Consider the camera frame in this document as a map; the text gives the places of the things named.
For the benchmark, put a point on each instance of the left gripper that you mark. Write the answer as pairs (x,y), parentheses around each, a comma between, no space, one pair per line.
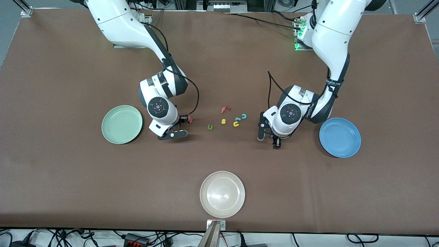
(276,141)

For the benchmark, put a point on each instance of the black red power strip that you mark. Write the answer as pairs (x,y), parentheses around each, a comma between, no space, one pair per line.
(135,240)

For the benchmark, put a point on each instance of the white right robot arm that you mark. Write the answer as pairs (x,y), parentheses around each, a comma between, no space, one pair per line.
(116,20)

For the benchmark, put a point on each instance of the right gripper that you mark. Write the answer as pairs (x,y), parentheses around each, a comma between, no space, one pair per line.
(183,119)

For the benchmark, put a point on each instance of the small metal bracket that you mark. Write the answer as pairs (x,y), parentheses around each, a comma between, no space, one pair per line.
(223,225)

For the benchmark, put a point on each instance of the red foam letter f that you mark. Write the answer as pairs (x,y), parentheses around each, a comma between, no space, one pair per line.
(223,110)

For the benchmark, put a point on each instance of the black power adapter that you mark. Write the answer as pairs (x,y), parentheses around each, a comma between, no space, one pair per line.
(20,244)

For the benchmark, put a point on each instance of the green plate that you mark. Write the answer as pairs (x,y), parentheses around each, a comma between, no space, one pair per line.
(121,124)

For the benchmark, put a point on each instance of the blue plate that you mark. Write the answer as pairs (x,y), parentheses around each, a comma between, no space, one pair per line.
(339,138)

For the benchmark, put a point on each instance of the grey metal equipment box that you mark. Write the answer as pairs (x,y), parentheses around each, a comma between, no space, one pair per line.
(223,7)

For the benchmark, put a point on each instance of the aluminium profile bar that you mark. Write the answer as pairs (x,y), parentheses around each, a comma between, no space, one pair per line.
(211,238)

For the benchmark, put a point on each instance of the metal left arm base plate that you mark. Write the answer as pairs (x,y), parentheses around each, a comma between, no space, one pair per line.
(303,49)

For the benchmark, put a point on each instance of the cream plate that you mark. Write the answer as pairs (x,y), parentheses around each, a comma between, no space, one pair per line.
(222,194)

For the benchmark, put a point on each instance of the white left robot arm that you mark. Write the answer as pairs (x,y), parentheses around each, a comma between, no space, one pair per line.
(332,31)

